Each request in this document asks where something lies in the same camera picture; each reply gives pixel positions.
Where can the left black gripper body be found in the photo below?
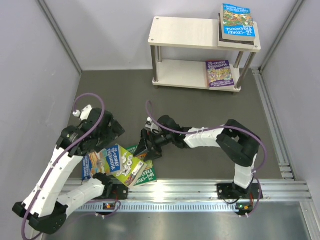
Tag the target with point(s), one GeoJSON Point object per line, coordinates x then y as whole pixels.
{"type": "Point", "coordinates": [104, 135]}

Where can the white two-tier wooden shelf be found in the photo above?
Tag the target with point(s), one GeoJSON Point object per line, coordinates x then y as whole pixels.
{"type": "Point", "coordinates": [192, 33]}

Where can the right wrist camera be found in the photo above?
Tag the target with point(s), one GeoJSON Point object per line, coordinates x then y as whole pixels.
{"type": "Point", "coordinates": [150, 125]}

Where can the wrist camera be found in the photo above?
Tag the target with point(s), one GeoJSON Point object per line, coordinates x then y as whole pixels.
{"type": "Point", "coordinates": [150, 125]}
{"type": "Point", "coordinates": [84, 113]}

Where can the tale of two cities book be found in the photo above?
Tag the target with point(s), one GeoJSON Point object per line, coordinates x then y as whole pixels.
{"type": "Point", "coordinates": [239, 44]}

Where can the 52-storey treehouse purple book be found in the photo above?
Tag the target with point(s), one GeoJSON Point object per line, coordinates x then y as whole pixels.
{"type": "Point", "coordinates": [219, 74]}

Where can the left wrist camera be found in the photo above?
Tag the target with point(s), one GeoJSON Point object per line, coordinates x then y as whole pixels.
{"type": "Point", "coordinates": [84, 113]}

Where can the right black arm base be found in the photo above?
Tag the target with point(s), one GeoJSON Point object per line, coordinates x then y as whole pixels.
{"type": "Point", "coordinates": [226, 191]}

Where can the aluminium mounting rail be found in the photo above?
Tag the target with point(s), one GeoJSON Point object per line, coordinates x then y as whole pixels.
{"type": "Point", "coordinates": [193, 196]}

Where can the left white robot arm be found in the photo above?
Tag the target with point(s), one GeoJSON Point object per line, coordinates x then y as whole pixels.
{"type": "Point", "coordinates": [46, 209]}

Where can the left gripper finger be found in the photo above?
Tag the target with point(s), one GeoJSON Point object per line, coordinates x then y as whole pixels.
{"type": "Point", "coordinates": [96, 145]}
{"type": "Point", "coordinates": [115, 130]}

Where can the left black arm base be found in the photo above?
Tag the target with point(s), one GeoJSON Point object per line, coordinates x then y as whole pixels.
{"type": "Point", "coordinates": [114, 192]}

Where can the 104-storey treehouse green book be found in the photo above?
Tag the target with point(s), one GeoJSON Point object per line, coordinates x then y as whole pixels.
{"type": "Point", "coordinates": [148, 175]}

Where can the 65-storey treehouse lime book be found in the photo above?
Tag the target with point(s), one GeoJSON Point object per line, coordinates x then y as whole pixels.
{"type": "Point", "coordinates": [132, 168]}

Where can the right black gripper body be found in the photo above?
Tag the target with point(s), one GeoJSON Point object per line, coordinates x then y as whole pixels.
{"type": "Point", "coordinates": [159, 140]}

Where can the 91-storey treehouse blue book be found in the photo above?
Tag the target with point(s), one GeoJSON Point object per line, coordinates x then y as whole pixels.
{"type": "Point", "coordinates": [107, 161]}

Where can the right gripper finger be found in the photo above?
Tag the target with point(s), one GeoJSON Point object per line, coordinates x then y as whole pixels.
{"type": "Point", "coordinates": [152, 153]}
{"type": "Point", "coordinates": [143, 146]}

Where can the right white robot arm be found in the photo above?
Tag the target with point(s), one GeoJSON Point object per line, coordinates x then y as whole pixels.
{"type": "Point", "coordinates": [238, 143]}

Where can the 26-storey treehouse blue book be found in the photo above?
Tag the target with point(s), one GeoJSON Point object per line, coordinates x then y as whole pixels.
{"type": "Point", "coordinates": [236, 23]}

